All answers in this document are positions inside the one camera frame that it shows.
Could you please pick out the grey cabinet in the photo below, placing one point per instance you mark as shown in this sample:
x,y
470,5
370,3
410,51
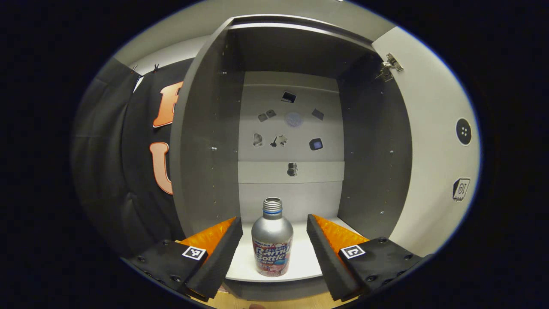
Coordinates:
x,y
206,128

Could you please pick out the silver door hinge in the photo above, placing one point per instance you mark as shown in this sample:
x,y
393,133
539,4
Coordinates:
x,y
389,66

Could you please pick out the row of black backdrop clips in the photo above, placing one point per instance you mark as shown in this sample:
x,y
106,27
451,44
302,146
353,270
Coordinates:
x,y
155,68

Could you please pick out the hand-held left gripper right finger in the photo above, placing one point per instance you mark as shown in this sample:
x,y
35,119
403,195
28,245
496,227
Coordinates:
x,y
326,257

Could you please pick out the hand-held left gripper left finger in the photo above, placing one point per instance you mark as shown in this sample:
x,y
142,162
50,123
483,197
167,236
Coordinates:
x,y
223,257

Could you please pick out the beige cabinet door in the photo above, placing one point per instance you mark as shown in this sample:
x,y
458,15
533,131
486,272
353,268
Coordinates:
x,y
429,128

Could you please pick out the black backdrop cloth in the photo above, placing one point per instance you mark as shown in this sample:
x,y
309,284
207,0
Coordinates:
x,y
116,171

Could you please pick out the silver bottle with printed label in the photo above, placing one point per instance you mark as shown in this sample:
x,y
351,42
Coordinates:
x,y
272,240

